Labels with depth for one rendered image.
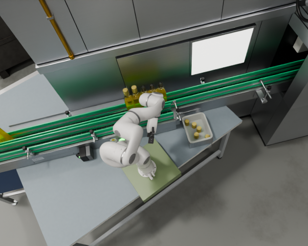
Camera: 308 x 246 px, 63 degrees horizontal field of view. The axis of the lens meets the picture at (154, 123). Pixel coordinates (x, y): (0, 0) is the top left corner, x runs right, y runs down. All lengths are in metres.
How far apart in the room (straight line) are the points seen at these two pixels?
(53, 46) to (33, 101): 0.96
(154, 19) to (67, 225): 1.39
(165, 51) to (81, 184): 1.08
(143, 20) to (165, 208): 1.68
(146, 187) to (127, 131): 0.64
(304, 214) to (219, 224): 0.75
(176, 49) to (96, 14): 0.53
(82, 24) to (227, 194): 1.90
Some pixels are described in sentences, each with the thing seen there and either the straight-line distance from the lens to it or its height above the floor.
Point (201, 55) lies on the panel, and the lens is 1.79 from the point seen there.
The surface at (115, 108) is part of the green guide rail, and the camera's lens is 1.86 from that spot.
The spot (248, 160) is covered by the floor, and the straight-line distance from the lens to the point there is 2.70.
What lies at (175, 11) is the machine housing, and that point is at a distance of 1.53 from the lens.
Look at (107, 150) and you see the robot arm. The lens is 1.20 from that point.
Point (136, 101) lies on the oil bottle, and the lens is 1.74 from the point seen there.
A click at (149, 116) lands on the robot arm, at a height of 1.36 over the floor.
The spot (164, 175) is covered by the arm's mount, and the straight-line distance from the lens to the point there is 1.71.
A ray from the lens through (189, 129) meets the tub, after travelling 1.90.
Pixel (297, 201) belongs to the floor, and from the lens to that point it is 2.70.
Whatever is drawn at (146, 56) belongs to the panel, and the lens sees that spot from 1.65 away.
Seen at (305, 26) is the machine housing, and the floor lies 1.33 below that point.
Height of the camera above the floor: 2.44
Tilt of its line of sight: 59 degrees down
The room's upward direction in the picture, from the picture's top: 12 degrees counter-clockwise
